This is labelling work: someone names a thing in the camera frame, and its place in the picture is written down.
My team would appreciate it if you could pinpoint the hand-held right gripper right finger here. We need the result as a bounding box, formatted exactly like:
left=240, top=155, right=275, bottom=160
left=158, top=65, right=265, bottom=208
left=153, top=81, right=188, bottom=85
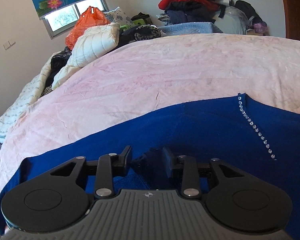
left=162, top=147, right=243, bottom=200

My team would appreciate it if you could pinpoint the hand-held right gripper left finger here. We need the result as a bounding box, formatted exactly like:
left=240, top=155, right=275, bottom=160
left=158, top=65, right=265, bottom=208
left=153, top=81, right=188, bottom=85
left=50, top=145, right=133, bottom=200

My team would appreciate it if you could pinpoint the blue rhinestone garment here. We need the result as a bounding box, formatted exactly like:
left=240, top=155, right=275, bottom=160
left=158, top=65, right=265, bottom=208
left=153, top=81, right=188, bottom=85
left=0, top=93, right=300, bottom=235

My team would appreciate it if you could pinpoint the pile of dark clothes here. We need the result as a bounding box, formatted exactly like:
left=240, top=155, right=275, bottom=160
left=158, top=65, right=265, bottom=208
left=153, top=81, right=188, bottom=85
left=162, top=0, right=237, bottom=26

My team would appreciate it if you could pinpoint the pink blanket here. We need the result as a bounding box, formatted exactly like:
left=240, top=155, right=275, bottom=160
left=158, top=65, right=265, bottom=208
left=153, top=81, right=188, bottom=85
left=0, top=33, right=300, bottom=205

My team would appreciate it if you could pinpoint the black patterned clothing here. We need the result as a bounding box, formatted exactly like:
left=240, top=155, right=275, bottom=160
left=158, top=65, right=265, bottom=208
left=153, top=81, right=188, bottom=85
left=41, top=46, right=73, bottom=98

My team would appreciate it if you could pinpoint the pale floral quilt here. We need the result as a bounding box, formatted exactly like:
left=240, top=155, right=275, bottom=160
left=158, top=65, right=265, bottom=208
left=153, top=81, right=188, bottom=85
left=0, top=62, right=53, bottom=140

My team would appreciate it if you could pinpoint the dark fuzzy garment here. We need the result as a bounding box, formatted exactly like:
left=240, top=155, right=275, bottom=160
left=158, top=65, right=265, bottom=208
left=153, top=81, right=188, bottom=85
left=119, top=24, right=163, bottom=48

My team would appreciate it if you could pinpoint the green plastic object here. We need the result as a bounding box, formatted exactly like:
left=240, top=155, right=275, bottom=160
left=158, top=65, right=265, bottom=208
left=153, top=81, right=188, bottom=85
left=119, top=20, right=150, bottom=30

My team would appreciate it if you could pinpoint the light blue blanket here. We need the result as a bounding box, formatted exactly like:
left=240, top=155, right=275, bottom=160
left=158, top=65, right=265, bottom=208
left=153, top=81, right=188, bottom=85
left=158, top=21, right=224, bottom=37

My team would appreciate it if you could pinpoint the floral pillow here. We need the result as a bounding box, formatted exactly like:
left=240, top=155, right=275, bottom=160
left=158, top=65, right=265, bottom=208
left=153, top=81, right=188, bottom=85
left=104, top=7, right=135, bottom=29

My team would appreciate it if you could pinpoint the black bag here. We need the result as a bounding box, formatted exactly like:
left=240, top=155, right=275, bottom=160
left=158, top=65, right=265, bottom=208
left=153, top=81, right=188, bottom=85
left=131, top=12, right=152, bottom=24

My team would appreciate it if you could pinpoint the orange plastic bag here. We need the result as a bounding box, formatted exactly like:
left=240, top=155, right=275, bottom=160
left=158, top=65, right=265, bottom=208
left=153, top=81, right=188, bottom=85
left=65, top=6, right=111, bottom=50

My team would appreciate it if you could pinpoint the window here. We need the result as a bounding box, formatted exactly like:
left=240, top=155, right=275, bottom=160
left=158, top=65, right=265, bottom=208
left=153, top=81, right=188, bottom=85
left=44, top=0, right=109, bottom=40

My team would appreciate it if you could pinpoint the clear plastic bedding bag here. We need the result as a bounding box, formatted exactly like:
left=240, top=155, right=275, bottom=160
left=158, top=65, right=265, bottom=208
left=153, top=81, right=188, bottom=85
left=214, top=5, right=249, bottom=35

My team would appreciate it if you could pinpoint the purple bag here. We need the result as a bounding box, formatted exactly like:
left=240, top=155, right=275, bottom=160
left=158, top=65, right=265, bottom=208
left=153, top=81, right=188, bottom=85
left=251, top=21, right=268, bottom=34

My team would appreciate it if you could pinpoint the black backpack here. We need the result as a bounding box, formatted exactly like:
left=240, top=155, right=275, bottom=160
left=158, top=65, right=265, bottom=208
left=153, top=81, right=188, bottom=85
left=234, top=0, right=264, bottom=25

